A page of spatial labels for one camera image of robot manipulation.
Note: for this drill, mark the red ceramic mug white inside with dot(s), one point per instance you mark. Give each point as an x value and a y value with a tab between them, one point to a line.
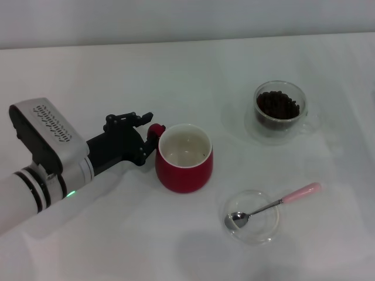
181	178

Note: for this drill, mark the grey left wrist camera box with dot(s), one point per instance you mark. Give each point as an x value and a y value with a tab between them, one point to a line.
49	128

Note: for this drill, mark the clear double-wall glass cup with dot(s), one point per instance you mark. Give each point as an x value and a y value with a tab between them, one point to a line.
263	131

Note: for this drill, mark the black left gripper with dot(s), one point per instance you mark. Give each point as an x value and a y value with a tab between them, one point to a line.
117	146

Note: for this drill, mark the clear shallow glass dish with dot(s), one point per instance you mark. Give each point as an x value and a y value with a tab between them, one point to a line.
260	231

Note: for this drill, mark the dark coffee bean pile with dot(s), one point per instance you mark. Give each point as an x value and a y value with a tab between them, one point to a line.
278	105

